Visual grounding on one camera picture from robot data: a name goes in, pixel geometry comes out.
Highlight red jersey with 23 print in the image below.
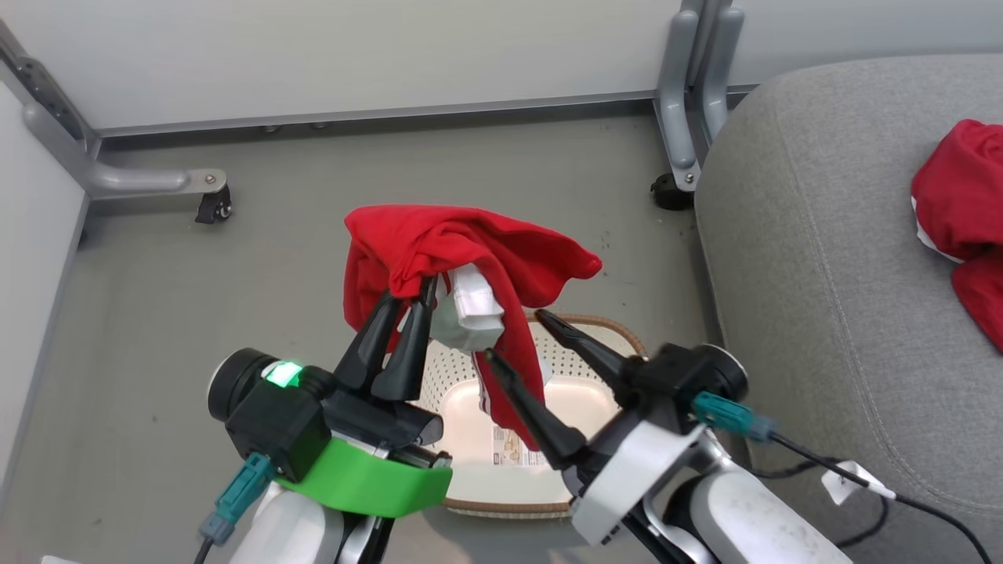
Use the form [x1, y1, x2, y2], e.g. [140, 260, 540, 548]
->
[911, 119, 1003, 352]

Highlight white perforated laundry basket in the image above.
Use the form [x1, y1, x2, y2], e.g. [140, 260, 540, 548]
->
[411, 312, 651, 519]

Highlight grey fabric sofa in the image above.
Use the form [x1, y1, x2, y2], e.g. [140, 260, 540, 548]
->
[694, 53, 1003, 564]

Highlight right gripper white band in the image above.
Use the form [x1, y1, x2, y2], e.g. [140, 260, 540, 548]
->
[486, 310, 706, 545]

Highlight red shorts with white stripes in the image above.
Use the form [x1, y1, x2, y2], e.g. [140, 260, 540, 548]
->
[342, 204, 604, 451]

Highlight teal right camera cable connector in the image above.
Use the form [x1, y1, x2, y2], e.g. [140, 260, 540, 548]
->
[691, 391, 777, 442]

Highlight grey partition bottom rail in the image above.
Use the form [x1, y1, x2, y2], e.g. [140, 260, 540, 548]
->
[98, 84, 759, 139]

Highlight teal camera cable connector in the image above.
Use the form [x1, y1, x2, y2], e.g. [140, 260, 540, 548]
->
[198, 453, 277, 547]
[691, 391, 777, 442]

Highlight grey partition support leg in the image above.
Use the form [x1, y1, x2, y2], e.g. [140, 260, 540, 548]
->
[655, 0, 702, 193]
[700, 0, 745, 146]

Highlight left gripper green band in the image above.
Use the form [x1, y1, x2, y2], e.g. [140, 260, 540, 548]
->
[276, 276, 454, 518]

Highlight black caster wheel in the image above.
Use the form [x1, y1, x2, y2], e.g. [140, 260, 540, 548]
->
[194, 184, 234, 226]
[650, 172, 695, 212]

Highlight teal left camera cable connector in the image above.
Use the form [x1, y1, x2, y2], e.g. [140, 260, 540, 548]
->
[198, 453, 277, 547]

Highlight grey partition foot bracket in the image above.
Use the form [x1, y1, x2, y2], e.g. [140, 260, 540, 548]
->
[0, 20, 228, 201]

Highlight white cable tag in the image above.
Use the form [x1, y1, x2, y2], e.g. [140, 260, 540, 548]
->
[821, 461, 896, 506]

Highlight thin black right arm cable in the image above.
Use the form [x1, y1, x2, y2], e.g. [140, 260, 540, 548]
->
[748, 431, 996, 564]

